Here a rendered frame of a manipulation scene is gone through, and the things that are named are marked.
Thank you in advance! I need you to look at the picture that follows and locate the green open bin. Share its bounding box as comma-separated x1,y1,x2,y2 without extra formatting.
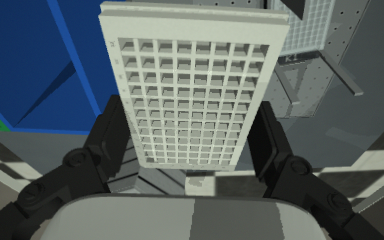
0,120,11,131

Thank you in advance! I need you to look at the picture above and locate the white well plate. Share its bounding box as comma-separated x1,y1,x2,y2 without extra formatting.
98,1,290,171

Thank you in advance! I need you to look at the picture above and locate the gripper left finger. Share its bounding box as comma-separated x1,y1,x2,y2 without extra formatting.
0,95,131,240

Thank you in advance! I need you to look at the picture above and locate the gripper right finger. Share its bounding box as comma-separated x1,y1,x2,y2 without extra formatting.
247,101,384,240

